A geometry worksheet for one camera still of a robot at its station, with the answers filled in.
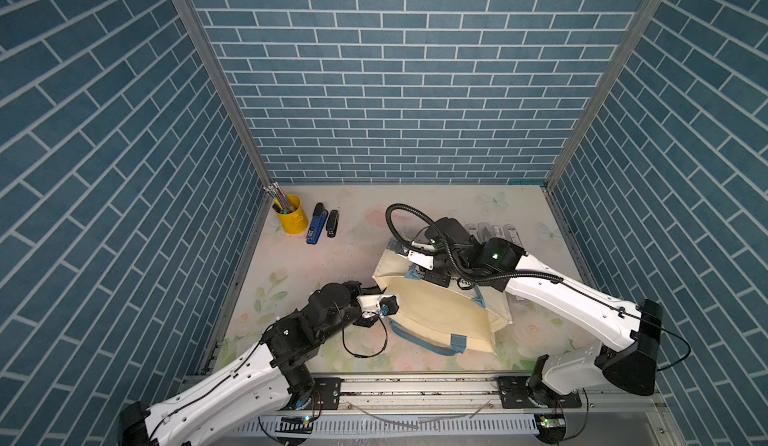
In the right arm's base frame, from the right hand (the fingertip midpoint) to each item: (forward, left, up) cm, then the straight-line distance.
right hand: (425, 256), depth 74 cm
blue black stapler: (+25, +38, -19) cm, 49 cm away
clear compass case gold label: (+26, -17, -20) cm, 37 cm away
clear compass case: (+25, -31, -21) cm, 45 cm away
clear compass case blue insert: (+26, -26, -20) cm, 42 cm away
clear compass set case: (+25, -21, -21) cm, 39 cm away
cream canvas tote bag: (-10, -9, -15) cm, 20 cm away
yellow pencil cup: (+19, +44, -14) cm, 50 cm away
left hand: (-7, +9, -2) cm, 12 cm away
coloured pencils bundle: (+23, +49, -10) cm, 55 cm away
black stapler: (+23, +33, -18) cm, 44 cm away
